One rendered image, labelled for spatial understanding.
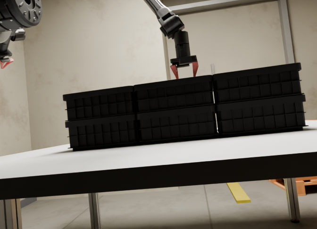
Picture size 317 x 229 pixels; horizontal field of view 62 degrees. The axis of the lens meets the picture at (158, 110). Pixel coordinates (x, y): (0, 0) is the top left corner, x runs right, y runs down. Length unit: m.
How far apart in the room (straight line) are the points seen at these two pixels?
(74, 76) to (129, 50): 0.75
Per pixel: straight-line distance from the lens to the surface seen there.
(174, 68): 1.05
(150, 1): 1.22
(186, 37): 1.08
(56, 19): 3.75
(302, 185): 2.80
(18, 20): 0.78
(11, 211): 1.33
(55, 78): 3.56
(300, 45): 4.28
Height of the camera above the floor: 0.77
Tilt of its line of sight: 3 degrees up
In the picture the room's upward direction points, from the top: 6 degrees counter-clockwise
